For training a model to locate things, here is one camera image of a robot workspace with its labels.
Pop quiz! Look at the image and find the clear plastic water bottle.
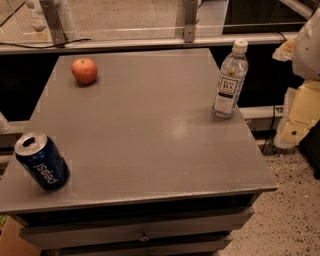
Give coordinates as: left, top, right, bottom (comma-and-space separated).
212, 39, 249, 118

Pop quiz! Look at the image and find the black cable on rail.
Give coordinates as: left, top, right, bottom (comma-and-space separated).
0, 37, 93, 50

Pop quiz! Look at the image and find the red apple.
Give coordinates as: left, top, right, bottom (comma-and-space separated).
71, 58, 98, 84

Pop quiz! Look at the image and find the grey drawer cabinet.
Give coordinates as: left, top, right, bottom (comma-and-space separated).
0, 49, 276, 256

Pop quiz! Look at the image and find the metal bracket post left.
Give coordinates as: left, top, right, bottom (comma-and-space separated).
39, 0, 67, 48

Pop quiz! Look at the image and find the blue Pepsi can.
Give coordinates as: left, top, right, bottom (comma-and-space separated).
14, 132, 70, 191

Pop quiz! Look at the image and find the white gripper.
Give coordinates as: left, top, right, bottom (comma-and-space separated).
272, 9, 320, 149

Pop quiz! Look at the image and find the black hanging cable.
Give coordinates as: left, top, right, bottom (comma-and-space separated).
261, 31, 288, 155

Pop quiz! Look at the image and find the metal bracket post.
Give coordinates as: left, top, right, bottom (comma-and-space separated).
39, 0, 67, 48
183, 0, 198, 43

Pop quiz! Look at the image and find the cardboard box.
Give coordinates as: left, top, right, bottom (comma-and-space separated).
0, 217, 41, 256

